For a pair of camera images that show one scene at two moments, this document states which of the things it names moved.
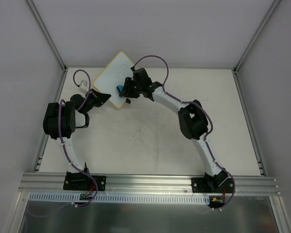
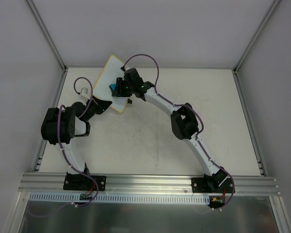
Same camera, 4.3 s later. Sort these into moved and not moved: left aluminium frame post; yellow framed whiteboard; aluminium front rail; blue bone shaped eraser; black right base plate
Moved: yellow framed whiteboard; blue bone shaped eraser
Not moved: left aluminium frame post; aluminium front rail; black right base plate
